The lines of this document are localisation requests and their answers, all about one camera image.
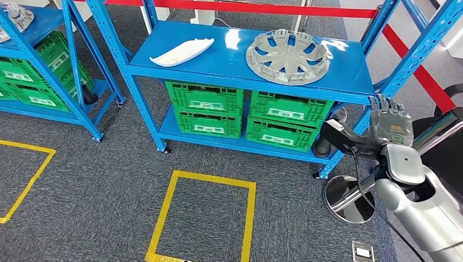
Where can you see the yellow floor tape square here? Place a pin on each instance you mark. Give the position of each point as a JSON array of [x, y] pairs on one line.
[[213, 179], [27, 146]]

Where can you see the clear round plastic part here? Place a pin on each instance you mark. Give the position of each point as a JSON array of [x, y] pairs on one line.
[[340, 115]]

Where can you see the black office chair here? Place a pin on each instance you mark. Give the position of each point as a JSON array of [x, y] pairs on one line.
[[445, 170]]

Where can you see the silver floor socket plate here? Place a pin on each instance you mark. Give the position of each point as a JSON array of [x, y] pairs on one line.
[[362, 252]]

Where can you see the white desk leg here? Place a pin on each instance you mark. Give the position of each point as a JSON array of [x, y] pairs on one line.
[[164, 13], [204, 16], [299, 25]]

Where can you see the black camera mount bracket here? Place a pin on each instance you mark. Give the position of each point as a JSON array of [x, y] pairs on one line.
[[369, 152]]

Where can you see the grey plastic wheel hubcap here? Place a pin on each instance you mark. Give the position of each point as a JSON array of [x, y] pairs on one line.
[[285, 59]]

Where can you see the white curved plastic part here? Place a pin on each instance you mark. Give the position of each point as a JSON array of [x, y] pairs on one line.
[[181, 52]]

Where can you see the dark barrier post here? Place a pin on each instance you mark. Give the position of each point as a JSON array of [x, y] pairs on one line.
[[378, 10]]

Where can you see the blue metal shelf rack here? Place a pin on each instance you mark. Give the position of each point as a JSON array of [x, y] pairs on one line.
[[231, 61], [43, 21]]

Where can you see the grey plastic car part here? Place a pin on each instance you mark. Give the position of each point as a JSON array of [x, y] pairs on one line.
[[18, 18]]

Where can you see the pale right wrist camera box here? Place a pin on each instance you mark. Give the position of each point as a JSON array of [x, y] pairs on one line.
[[331, 134]]

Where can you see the red barrier belt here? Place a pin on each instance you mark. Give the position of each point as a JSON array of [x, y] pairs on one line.
[[419, 72]]

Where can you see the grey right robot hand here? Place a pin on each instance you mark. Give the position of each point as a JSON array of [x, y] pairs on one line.
[[392, 124]]

